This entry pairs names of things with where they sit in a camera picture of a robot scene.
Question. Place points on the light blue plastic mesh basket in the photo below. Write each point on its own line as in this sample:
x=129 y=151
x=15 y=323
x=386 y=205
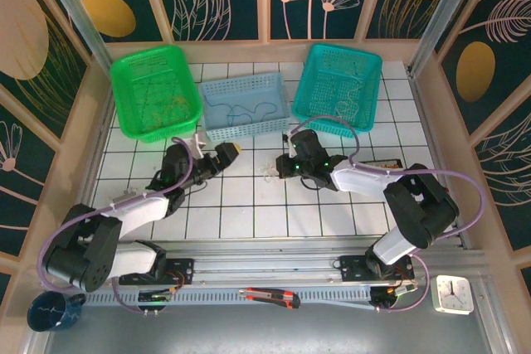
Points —
x=249 y=93

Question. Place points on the white square clock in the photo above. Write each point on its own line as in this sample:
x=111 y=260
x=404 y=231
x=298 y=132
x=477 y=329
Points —
x=452 y=294

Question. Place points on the red black utility knife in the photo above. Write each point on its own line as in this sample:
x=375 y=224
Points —
x=269 y=297

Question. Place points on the dark blue mug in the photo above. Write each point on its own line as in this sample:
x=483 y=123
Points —
x=50 y=312

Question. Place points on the teal plastic mesh basket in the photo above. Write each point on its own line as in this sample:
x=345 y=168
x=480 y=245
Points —
x=327 y=88

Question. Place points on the aluminium corner post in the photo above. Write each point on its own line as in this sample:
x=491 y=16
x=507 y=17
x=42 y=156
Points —
x=79 y=18
x=444 y=10

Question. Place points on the small grey metal bracket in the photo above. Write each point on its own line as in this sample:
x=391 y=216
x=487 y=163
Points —
x=123 y=196

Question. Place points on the black box with red print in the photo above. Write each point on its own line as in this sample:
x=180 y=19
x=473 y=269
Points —
x=377 y=162

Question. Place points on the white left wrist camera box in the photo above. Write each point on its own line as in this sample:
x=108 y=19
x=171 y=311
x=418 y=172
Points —
x=199 y=141

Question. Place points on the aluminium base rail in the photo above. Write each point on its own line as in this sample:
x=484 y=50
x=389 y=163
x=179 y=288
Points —
x=265 y=265

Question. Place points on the small black controller board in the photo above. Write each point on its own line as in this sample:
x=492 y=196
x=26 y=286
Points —
x=390 y=294
x=155 y=297

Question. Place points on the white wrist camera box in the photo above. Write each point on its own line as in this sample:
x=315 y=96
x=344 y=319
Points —
x=199 y=141
x=286 y=137

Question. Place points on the green plastic mesh basket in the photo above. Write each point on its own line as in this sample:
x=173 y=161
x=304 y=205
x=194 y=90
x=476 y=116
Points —
x=155 y=76

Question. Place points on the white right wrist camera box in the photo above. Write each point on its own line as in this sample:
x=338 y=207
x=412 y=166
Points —
x=286 y=137

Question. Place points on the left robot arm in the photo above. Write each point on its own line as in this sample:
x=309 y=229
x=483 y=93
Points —
x=137 y=211

